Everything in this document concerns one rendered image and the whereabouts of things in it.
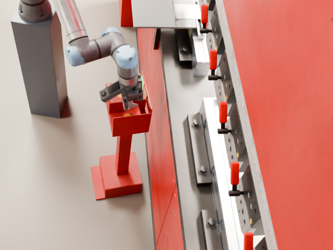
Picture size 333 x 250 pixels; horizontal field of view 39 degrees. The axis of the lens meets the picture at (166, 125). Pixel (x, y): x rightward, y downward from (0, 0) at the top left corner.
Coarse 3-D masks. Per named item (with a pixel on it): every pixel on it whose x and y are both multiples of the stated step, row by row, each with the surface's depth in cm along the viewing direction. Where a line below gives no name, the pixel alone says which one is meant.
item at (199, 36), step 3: (195, 3) 207; (198, 3) 206; (198, 15) 203; (198, 21) 202; (198, 24) 199; (201, 24) 200; (198, 27) 198; (201, 27) 200; (195, 30) 201; (198, 30) 198; (198, 33) 197; (198, 36) 197; (201, 36) 198; (204, 36) 198; (198, 39) 199; (201, 39) 199
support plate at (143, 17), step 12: (132, 0) 202; (144, 0) 203; (156, 0) 204; (168, 0) 205; (180, 0) 206; (132, 12) 198; (144, 12) 199; (156, 12) 200; (168, 12) 201; (144, 24) 196; (156, 24) 196; (168, 24) 197; (180, 24) 198; (192, 24) 199
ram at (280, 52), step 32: (224, 0) 148; (256, 0) 120; (288, 0) 100; (320, 0) 86; (224, 32) 149; (256, 32) 120; (288, 32) 101; (320, 32) 87; (256, 64) 121; (288, 64) 101; (320, 64) 87; (256, 96) 121; (288, 96) 101; (320, 96) 87; (256, 128) 122; (288, 128) 102; (320, 128) 87; (288, 160) 102; (320, 160) 88; (256, 192) 123; (288, 192) 102; (320, 192) 88; (288, 224) 103; (320, 224) 88
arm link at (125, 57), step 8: (120, 48) 167; (128, 48) 167; (112, 56) 172; (120, 56) 166; (128, 56) 166; (136, 56) 167; (120, 64) 168; (128, 64) 167; (136, 64) 169; (120, 72) 172; (128, 72) 170; (136, 72) 174
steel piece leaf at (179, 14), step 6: (174, 6) 200; (180, 6) 203; (186, 6) 204; (192, 6) 204; (174, 12) 200; (180, 12) 201; (186, 12) 202; (192, 12) 202; (180, 18) 200; (186, 18) 200; (192, 18) 200; (198, 18) 201
